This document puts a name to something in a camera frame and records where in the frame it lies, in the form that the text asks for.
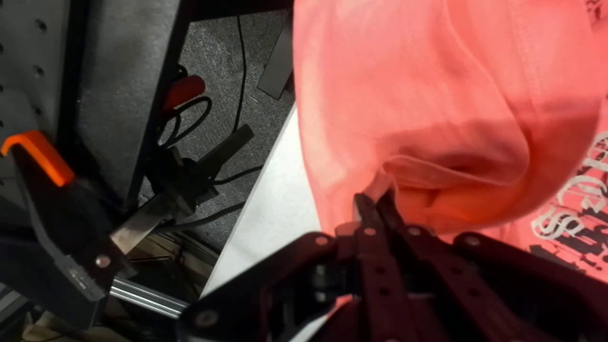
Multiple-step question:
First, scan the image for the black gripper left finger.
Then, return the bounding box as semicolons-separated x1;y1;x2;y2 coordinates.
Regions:
178;193;406;342

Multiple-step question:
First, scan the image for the black floor cable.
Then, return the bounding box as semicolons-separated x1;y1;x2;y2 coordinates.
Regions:
233;12;251;140

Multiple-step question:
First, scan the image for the orange black bar clamp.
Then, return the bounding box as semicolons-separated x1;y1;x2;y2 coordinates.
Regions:
0;130;138;320

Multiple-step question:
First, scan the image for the red handled tool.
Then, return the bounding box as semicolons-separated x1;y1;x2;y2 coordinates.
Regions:
157;73;214;151

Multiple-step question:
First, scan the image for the grey base platform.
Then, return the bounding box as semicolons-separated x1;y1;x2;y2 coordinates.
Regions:
74;0;190;206

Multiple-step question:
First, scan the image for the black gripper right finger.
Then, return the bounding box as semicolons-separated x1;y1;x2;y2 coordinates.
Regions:
378;189;608;342

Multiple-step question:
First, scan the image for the coral red sweatshirt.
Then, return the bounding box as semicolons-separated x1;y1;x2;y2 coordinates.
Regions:
290;0;608;290

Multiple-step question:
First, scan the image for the aluminium extrusion bar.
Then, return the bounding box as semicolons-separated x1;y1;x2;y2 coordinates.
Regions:
108;276;194;320

